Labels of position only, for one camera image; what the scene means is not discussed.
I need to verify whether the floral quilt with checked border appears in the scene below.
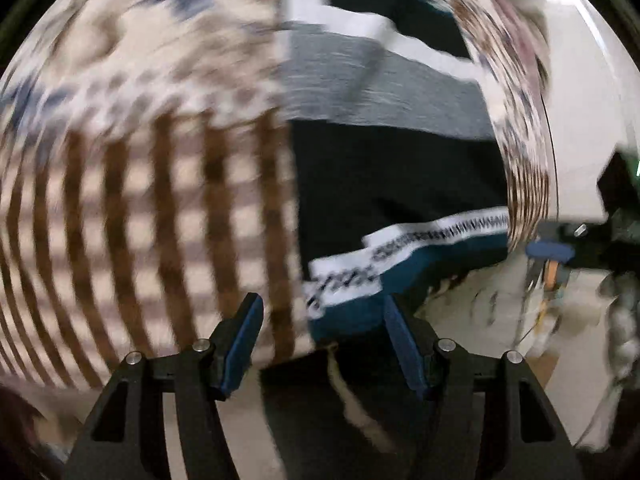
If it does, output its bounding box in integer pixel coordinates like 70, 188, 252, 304
0, 0, 557, 392

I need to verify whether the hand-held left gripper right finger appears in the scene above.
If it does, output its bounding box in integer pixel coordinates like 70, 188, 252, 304
382, 294, 586, 480

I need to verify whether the white bed headboard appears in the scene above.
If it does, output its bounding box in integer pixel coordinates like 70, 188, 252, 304
520, 0, 640, 226

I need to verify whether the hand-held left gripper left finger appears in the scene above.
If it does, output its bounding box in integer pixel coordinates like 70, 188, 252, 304
62, 292, 265, 480

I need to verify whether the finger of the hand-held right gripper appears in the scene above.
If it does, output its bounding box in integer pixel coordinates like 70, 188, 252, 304
526, 220, 606, 266

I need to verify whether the striped knit sweater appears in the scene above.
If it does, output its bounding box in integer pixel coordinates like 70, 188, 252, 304
277, 0, 513, 351

